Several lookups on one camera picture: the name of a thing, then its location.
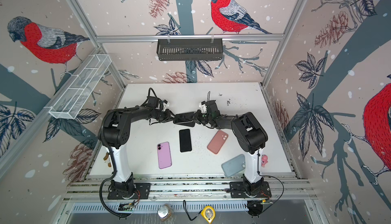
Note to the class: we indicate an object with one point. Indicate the salmon pink phone case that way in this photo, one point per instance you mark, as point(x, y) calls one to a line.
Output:
point(217, 142)

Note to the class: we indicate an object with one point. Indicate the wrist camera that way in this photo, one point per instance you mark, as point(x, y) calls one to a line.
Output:
point(203, 107)
point(164, 105)

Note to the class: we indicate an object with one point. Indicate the silver round object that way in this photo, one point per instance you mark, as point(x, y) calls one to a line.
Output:
point(164, 212)

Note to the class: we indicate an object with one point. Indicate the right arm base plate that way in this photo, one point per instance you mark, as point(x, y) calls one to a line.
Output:
point(244, 189)

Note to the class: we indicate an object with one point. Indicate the yellow tape measure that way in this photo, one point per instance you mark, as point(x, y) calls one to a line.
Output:
point(208, 213)

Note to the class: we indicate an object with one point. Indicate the purple phone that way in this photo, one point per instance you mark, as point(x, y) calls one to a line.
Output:
point(164, 155)

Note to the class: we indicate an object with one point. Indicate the grey blue phone case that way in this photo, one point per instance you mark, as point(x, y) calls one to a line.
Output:
point(234, 166)

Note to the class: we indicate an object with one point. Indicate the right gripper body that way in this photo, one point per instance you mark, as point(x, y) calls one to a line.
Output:
point(207, 117)

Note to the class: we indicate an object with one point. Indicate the pink toy figure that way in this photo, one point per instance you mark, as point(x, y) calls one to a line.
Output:
point(264, 160)

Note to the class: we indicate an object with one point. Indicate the white mesh tray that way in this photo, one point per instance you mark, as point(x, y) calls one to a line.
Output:
point(82, 85)

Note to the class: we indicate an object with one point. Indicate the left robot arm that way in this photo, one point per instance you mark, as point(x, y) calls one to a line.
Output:
point(114, 133)

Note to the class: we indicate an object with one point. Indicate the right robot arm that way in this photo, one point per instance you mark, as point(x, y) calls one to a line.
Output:
point(251, 137)

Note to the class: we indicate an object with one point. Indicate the black screen phone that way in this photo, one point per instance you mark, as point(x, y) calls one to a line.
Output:
point(185, 140)

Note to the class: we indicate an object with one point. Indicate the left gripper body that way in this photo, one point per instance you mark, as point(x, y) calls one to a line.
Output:
point(159, 114)

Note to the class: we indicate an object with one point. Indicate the black wire basket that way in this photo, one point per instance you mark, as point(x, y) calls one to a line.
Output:
point(190, 49)

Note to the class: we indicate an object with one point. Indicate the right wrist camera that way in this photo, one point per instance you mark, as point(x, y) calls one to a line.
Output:
point(203, 107)

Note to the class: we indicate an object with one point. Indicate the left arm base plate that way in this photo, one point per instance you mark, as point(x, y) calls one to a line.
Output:
point(133, 191)

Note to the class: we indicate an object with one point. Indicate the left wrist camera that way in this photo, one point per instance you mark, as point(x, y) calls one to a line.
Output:
point(164, 105)

